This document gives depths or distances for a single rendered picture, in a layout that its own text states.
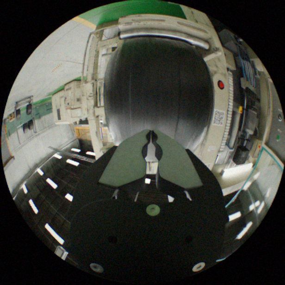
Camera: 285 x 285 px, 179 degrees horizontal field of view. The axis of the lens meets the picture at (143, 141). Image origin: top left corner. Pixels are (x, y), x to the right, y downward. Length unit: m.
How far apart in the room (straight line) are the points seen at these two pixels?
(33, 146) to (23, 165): 2.41
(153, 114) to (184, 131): 0.08
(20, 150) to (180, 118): 11.47
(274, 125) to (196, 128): 0.53
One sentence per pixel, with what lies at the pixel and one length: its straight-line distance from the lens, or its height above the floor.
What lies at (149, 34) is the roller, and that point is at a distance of 0.41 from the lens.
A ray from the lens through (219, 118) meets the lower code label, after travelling 0.51.
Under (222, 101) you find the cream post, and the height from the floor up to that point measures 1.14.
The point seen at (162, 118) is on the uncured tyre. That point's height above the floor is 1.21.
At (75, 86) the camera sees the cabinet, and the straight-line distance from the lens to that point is 4.95.
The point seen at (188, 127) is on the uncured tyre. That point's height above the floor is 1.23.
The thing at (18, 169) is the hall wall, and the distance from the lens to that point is 11.80.
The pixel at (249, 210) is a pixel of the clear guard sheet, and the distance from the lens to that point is 0.74.
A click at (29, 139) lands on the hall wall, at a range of 11.53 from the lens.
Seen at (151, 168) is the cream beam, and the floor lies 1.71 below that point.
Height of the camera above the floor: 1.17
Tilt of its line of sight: 25 degrees up
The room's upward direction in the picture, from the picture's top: 180 degrees counter-clockwise
